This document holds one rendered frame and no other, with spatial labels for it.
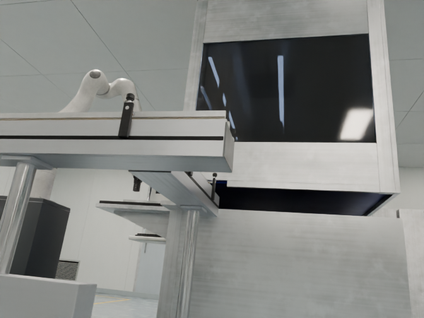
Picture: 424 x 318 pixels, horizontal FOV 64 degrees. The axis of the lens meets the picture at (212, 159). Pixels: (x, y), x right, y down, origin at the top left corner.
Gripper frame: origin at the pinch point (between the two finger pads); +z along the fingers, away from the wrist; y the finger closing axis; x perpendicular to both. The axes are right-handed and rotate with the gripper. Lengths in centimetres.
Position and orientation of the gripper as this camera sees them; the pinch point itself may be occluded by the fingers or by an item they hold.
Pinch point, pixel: (136, 187)
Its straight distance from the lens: 184.0
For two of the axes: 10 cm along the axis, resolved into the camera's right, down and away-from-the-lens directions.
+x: -9.9, -0.2, 1.5
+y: 1.4, 3.3, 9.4
